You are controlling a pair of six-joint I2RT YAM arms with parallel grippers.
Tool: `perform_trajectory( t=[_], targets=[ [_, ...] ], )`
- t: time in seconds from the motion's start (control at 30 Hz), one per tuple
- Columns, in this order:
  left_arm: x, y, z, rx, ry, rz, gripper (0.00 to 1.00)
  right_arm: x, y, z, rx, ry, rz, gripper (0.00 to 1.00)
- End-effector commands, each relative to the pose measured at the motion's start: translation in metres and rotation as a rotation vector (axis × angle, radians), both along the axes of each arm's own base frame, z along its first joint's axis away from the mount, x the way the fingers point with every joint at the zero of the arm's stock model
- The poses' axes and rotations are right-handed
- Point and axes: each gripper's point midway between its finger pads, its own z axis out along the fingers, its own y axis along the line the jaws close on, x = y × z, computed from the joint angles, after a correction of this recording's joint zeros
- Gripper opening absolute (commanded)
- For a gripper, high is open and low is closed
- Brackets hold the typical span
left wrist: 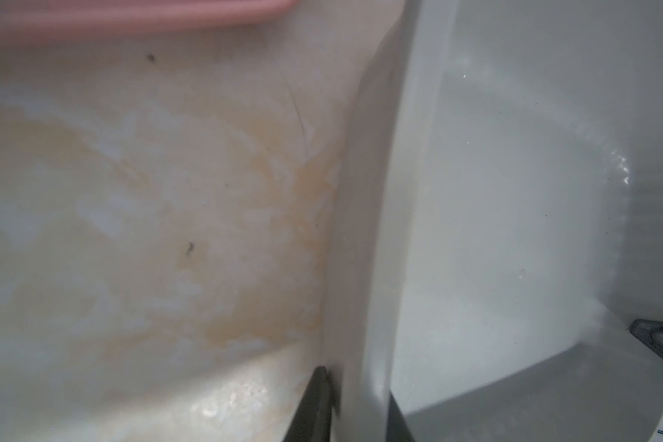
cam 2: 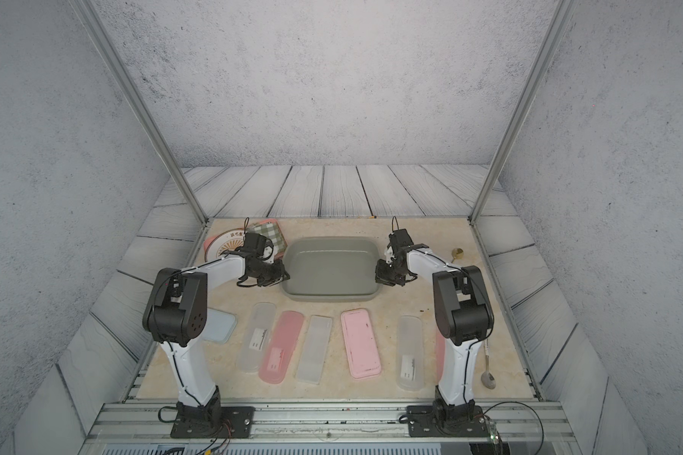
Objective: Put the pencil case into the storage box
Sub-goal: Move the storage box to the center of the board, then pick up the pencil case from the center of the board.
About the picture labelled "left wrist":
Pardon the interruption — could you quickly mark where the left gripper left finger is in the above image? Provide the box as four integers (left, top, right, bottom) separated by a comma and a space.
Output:
283, 366, 333, 442

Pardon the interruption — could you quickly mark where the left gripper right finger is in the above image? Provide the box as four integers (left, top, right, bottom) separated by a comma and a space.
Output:
629, 319, 663, 360

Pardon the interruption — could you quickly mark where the grey plastic storage box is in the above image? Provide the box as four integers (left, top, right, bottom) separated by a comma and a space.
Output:
322, 1, 663, 441

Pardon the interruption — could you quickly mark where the pink plastic tray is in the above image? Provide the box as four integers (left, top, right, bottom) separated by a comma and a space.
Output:
0, 0, 297, 47

